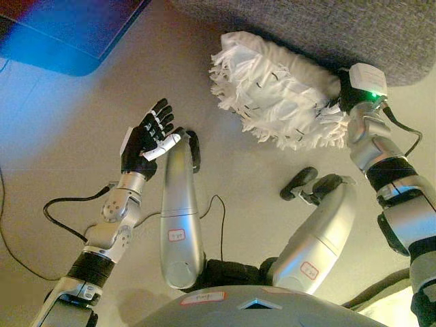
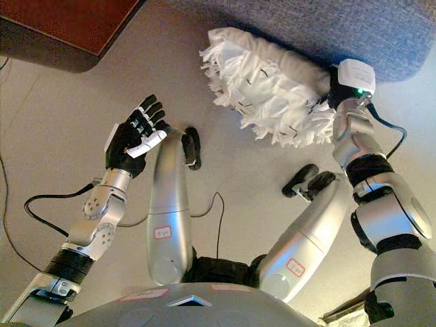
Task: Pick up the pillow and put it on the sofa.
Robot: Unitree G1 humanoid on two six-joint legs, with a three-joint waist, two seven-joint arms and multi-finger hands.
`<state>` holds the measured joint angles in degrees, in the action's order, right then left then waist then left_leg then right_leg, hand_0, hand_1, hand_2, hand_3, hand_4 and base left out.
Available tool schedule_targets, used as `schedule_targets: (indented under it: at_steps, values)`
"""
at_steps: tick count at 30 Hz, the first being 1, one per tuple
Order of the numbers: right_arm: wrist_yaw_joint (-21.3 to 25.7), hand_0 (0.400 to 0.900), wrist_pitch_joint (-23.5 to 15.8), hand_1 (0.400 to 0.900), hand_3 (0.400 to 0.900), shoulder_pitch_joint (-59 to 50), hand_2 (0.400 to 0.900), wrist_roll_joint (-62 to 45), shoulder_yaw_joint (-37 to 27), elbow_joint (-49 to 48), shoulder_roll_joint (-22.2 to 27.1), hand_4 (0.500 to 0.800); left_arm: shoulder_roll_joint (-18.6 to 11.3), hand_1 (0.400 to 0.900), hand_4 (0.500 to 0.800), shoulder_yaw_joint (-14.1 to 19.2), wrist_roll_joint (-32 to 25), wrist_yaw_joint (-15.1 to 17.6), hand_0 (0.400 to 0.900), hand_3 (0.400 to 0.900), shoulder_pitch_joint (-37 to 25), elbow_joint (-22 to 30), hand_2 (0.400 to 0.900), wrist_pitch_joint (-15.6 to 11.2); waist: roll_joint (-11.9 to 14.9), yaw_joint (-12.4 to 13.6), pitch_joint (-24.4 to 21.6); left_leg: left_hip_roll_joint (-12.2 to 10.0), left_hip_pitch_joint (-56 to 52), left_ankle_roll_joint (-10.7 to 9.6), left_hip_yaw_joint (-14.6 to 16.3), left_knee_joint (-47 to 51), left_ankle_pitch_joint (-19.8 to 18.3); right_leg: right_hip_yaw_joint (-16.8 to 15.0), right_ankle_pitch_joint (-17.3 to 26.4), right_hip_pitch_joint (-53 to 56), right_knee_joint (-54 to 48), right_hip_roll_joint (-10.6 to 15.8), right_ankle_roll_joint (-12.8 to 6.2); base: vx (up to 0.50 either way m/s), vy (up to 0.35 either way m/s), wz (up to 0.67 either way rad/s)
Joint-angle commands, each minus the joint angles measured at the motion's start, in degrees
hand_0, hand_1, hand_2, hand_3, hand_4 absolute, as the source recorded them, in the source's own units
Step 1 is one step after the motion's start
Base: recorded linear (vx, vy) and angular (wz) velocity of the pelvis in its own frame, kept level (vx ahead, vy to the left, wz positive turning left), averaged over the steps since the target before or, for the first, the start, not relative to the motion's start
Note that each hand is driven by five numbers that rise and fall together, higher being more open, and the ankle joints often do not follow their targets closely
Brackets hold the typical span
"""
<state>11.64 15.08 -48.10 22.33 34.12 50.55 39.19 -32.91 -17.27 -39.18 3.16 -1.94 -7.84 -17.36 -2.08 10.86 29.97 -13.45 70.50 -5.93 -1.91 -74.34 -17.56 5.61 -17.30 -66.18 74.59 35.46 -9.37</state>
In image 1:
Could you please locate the silver left robot leg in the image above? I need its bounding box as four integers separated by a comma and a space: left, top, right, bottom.
159, 127, 207, 291

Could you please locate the silver robot leg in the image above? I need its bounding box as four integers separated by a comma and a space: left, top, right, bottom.
159, 127, 207, 291
268, 166, 358, 296

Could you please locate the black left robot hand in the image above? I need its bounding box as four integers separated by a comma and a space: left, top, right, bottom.
121, 98, 185, 182

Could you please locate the thin floor cable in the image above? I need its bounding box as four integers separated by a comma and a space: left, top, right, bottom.
200, 194, 227, 262
0, 166, 61, 282

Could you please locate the white fringed pillow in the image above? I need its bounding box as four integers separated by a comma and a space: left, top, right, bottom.
207, 31, 352, 152

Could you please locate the silver right robot leg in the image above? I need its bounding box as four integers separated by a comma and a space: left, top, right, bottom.
268, 166, 358, 296

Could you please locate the grey fabric armchair sofa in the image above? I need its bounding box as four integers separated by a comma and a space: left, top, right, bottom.
166, 0, 436, 88

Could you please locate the cream bed duvet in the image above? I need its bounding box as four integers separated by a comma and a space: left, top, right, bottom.
341, 268, 418, 320

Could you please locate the thick black wrist cable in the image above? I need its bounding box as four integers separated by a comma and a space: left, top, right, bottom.
43, 183, 115, 244
375, 95, 424, 159

